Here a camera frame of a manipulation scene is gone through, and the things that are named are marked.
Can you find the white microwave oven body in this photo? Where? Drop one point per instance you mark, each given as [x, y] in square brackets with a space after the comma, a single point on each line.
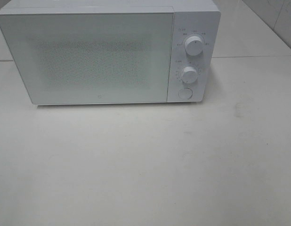
[190, 17]

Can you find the white timer knob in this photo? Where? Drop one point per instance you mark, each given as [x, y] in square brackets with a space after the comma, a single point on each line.
[189, 75]

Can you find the upper white power knob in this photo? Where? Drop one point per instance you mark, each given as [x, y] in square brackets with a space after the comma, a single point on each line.
[194, 45]

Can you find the white microwave door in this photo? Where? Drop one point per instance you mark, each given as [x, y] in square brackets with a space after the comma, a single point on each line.
[91, 59]

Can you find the round white door button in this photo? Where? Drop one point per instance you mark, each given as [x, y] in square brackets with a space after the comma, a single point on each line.
[185, 93]

